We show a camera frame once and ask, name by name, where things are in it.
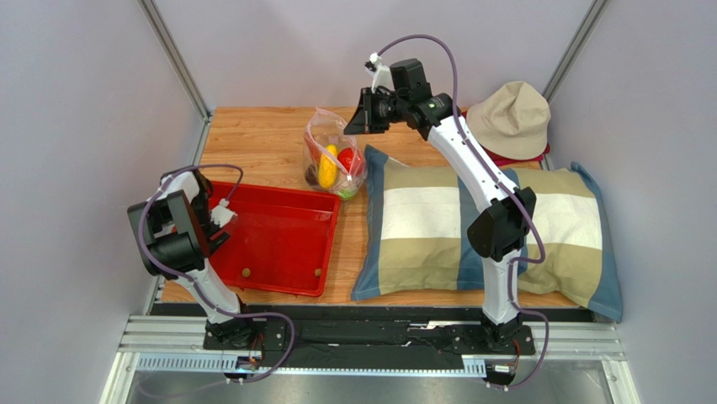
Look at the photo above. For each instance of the dark purple mangosteen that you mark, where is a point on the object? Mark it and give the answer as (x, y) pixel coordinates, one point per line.
(311, 176)

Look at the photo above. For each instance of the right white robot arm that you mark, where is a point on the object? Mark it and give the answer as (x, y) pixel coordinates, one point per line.
(498, 234)

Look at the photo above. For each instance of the plaid blue beige pillow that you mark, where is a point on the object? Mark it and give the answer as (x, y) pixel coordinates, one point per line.
(418, 217)

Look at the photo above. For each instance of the yellow mango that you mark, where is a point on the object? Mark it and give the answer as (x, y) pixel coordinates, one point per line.
(327, 170)

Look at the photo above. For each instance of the white green cauliflower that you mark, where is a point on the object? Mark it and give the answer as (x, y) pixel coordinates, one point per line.
(347, 193)

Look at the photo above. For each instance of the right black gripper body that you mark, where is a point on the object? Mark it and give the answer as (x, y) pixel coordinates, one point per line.
(369, 110)

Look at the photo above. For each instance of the orange carrot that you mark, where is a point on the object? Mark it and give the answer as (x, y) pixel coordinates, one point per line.
(313, 148)

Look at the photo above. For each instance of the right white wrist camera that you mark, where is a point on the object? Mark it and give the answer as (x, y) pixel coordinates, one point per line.
(379, 72)

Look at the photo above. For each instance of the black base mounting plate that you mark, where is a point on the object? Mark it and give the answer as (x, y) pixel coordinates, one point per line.
(364, 337)

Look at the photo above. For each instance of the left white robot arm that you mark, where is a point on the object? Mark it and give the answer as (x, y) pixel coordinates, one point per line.
(176, 233)

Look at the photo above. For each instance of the aluminium frame rail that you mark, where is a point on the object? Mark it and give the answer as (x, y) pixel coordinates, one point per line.
(579, 359)

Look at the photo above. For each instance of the red plastic tray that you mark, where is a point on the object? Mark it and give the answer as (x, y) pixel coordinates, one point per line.
(282, 235)

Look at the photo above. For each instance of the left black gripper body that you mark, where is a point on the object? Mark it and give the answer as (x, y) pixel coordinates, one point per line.
(202, 209)

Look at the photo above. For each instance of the red folded cloth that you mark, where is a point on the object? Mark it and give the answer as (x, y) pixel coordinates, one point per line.
(503, 161)

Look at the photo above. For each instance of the clear zip top bag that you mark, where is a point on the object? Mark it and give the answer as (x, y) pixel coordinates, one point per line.
(327, 128)

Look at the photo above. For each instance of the red yellow apple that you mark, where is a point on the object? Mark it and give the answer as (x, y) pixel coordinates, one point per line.
(352, 160)

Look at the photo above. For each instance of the beige bucket hat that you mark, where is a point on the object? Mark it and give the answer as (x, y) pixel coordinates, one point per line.
(512, 122)

